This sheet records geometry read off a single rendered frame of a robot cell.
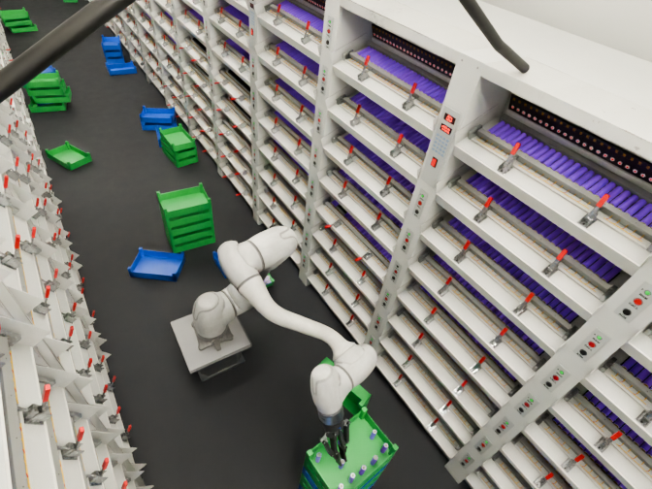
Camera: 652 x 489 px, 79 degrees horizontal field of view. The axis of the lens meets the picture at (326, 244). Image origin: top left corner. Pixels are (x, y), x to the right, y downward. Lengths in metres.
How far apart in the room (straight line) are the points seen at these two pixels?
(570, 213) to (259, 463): 1.69
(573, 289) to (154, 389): 1.96
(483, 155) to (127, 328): 2.11
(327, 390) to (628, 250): 0.92
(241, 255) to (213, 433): 1.05
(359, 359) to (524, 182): 0.78
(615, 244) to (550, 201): 0.19
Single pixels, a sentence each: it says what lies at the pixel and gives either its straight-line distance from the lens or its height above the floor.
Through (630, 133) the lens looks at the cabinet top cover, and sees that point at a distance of 1.12.
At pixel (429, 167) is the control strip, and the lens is 1.46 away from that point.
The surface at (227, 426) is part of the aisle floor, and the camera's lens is 2.22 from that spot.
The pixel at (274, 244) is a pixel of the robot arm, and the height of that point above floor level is 1.01.
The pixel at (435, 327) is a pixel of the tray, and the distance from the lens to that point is 1.79.
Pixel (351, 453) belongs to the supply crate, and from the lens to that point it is 1.77.
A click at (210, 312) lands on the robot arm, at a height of 0.48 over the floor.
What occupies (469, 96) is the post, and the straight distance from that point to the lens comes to 1.32.
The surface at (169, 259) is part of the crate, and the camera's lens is 2.91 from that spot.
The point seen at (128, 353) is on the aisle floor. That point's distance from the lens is 2.51.
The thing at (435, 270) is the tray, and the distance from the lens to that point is 1.71.
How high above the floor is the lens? 2.06
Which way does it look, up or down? 44 degrees down
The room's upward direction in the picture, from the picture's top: 9 degrees clockwise
